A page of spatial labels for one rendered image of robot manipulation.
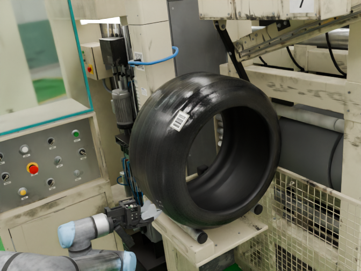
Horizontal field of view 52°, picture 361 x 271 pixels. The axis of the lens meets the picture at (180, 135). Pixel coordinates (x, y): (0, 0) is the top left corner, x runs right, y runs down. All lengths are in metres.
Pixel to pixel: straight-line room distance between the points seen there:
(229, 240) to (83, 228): 0.62
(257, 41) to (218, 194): 0.66
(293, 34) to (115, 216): 0.88
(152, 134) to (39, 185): 0.83
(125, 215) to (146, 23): 0.73
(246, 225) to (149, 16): 0.95
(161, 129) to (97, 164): 0.81
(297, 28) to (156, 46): 0.54
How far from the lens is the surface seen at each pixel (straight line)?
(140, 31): 1.51
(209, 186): 1.67
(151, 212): 1.34
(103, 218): 1.27
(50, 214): 1.93
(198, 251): 1.45
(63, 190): 1.95
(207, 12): 1.56
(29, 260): 0.91
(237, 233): 1.60
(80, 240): 1.25
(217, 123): 1.91
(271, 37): 1.50
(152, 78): 1.53
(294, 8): 1.23
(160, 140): 1.19
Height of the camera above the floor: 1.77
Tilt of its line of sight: 21 degrees down
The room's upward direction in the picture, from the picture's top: 7 degrees counter-clockwise
